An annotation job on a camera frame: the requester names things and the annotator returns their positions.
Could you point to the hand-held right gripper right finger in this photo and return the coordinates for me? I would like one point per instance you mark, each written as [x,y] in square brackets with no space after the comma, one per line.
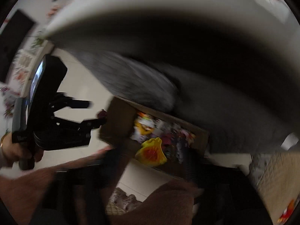
[193,168]

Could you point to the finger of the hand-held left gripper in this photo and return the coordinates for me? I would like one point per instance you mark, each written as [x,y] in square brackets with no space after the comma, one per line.
[75,104]
[89,124]

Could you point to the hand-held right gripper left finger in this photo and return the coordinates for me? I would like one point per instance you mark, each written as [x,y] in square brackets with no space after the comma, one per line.
[112,166]

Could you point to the small purple toy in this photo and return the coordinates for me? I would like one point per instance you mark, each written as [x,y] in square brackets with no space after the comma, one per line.
[102,114]

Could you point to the brown cardboard box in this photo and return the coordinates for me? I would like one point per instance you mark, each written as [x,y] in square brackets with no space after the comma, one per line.
[117,121]

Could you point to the person's left hand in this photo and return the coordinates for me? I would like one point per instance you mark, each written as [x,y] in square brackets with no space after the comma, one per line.
[11,152]

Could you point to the pile of mixed toys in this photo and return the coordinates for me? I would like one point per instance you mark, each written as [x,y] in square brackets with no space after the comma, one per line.
[173,138]

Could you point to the yellow and orange toy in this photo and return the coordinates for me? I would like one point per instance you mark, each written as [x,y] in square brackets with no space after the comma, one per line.
[151,153]

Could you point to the person's leg in brown trousers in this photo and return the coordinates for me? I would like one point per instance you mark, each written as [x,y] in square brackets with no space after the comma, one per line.
[35,192]
[159,204]

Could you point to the black television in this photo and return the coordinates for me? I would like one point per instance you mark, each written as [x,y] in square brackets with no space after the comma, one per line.
[14,44]

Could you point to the floral fabric sofa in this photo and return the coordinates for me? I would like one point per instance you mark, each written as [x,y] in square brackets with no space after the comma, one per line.
[276,178]

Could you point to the red plush toy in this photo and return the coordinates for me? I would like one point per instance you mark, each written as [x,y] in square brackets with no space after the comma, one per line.
[287,212]

